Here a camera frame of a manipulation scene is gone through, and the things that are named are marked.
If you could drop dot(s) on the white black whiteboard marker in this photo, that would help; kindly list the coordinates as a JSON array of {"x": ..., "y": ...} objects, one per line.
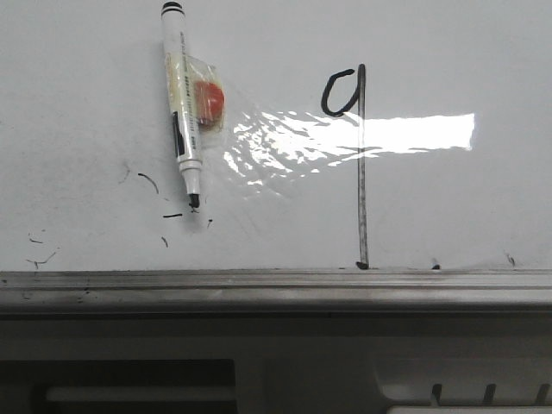
[{"x": 190, "y": 163}]

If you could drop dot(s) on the red round magnet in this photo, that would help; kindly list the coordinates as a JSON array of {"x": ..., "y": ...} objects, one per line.
[{"x": 210, "y": 103}]

